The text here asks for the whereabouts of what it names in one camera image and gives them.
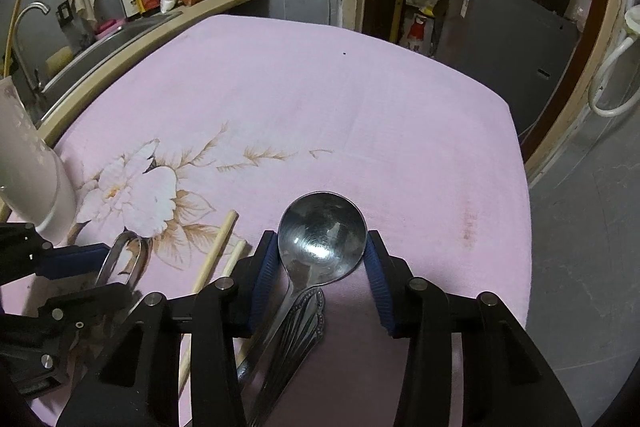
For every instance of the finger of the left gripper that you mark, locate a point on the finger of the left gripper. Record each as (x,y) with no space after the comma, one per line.
(62,316)
(24,252)

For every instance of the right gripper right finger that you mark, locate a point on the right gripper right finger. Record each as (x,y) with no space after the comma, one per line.
(469,362)

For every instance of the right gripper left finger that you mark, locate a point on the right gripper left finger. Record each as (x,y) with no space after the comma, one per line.
(134,380)

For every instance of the light bamboo chopstick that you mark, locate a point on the light bamboo chopstick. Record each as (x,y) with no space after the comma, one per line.
(185,364)
(220,242)

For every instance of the large metal spoon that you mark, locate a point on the large metal spoon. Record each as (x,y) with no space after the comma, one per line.
(321,239)

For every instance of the small metal spoon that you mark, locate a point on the small metal spoon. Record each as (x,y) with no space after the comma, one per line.
(303,329)

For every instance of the chrome kitchen faucet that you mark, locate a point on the chrome kitchen faucet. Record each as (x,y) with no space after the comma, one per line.
(19,45)

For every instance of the white plastic utensil holder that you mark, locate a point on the white plastic utensil holder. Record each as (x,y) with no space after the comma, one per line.
(34,183)

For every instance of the pink floral tablecloth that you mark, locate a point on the pink floral tablecloth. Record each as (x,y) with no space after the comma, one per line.
(246,114)

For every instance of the stainless steel sink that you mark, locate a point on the stainless steel sink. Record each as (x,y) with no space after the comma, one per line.
(96,55)

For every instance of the dark grey cabinet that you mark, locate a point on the dark grey cabinet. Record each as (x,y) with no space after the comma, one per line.
(516,48)

